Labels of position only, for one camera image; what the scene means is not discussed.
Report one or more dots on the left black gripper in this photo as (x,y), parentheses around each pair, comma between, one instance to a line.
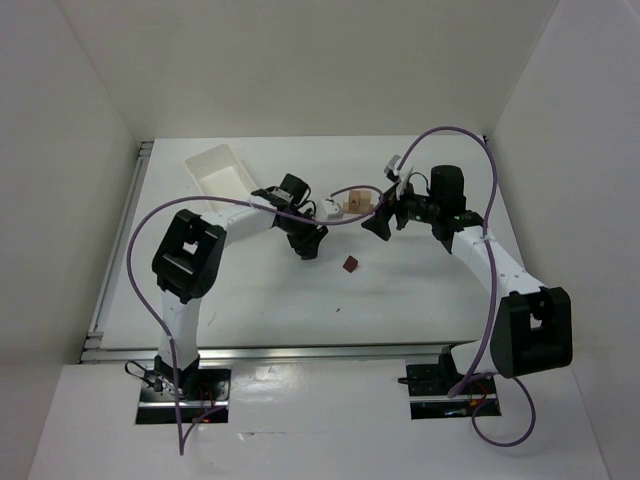
(304,237)

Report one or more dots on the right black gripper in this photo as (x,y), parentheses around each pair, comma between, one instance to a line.
(395,211)

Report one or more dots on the light wood cube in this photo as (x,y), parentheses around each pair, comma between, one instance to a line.
(367,197)

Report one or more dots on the notched light wood block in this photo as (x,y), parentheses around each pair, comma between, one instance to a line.
(354,197)

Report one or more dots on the dark red wood cube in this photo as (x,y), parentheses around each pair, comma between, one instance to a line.
(350,264)

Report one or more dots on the white plastic bin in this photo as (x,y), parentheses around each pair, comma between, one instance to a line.
(217,172)

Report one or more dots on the long light wood block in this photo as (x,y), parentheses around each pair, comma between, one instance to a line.
(357,210)

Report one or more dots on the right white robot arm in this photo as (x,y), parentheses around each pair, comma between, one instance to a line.
(531,328)

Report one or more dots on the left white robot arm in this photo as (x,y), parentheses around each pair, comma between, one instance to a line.
(187,261)

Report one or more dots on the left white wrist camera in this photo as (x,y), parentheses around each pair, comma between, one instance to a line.
(329,210)

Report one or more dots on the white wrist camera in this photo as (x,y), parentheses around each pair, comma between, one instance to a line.
(399,177)
(329,210)

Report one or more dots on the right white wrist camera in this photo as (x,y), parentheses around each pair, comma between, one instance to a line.
(399,177)

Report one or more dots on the aluminium front rail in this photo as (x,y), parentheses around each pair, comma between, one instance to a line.
(94,354)

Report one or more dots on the aluminium rail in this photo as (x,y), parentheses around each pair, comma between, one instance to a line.
(94,354)
(97,324)

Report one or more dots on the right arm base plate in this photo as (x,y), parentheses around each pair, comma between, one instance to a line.
(427,389)

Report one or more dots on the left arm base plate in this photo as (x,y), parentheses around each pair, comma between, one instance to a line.
(207,393)

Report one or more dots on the aluminium left rail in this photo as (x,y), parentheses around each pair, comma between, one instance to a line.
(97,324)

